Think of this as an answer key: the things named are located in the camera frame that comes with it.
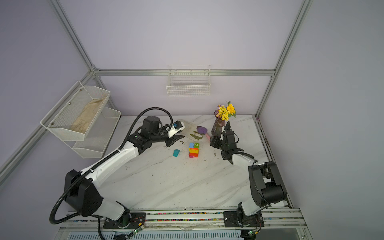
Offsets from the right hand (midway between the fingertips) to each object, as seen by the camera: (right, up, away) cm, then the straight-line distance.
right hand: (213, 138), depth 93 cm
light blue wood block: (-14, -5, 0) cm, 15 cm away
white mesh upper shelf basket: (-75, +12, -23) cm, 79 cm away
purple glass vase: (+4, +9, +5) cm, 11 cm away
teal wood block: (-24, -10, +5) cm, 27 cm away
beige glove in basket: (-70, +11, -16) cm, 72 cm away
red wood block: (-12, -11, +2) cm, 16 cm away
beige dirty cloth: (-15, +4, +16) cm, 22 cm away
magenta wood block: (-14, -12, +3) cm, 19 cm away
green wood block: (-10, -5, -1) cm, 11 cm away
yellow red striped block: (-11, -8, 0) cm, 14 cm away
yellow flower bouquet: (+7, +16, -4) cm, 18 cm away
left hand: (-19, +4, -14) cm, 24 cm away
